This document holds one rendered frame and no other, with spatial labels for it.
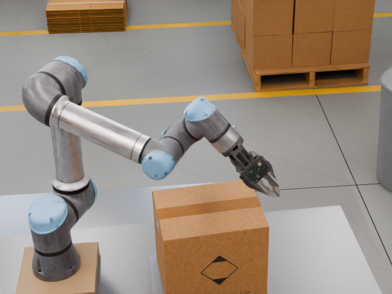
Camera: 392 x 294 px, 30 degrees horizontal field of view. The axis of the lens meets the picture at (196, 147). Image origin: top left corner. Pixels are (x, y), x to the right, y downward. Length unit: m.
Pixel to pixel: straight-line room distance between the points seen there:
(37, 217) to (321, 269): 0.89
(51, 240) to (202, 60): 3.52
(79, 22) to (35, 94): 4.17
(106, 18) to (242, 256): 4.23
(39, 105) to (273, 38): 3.20
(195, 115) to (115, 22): 4.25
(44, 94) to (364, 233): 2.29
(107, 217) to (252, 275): 0.66
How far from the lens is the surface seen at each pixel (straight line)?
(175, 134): 1.95
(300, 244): 2.46
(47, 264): 2.29
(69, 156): 2.22
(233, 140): 1.95
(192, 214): 2.10
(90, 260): 2.37
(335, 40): 5.13
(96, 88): 5.26
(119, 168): 4.35
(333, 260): 2.41
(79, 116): 1.95
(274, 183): 2.05
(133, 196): 2.68
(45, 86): 2.01
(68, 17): 6.15
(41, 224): 2.20
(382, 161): 4.14
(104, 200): 2.67
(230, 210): 2.11
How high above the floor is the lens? 2.39
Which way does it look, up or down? 32 degrees down
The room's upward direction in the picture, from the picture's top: 2 degrees counter-clockwise
